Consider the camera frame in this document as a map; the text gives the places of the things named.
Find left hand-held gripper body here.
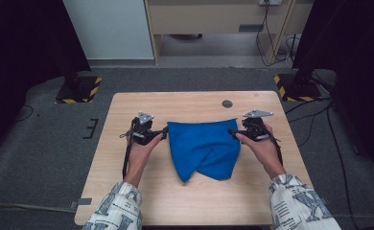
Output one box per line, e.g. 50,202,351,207
130,111,160,147

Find white power strip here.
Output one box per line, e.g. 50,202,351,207
259,0,284,7

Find person's right hand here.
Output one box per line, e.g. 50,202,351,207
235,124,287,180

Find black stand base hazard stripes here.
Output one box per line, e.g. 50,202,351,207
54,76,103,104
273,72,323,104

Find black power cable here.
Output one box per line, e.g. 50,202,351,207
255,3,293,67

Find person's left hand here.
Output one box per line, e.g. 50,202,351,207
124,133,164,188

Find long black floor cable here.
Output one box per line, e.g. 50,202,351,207
326,104,353,230

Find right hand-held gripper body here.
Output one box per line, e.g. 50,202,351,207
241,109,274,143

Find grey tape piece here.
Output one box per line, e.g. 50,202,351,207
69,197,93,210

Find grey floor cable strip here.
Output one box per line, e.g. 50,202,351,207
0,201,78,215

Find white cabinet panel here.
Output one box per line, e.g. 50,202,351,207
62,0,154,60

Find blue cloth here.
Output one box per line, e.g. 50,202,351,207
166,118,242,184

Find thin black floor cable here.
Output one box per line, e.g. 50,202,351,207
15,104,35,123

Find dark curtain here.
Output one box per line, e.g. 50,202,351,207
0,0,92,161
292,0,374,173

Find black right gripper strap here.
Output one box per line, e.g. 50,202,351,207
269,128,285,167

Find light wooden desk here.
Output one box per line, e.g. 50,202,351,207
143,0,315,66

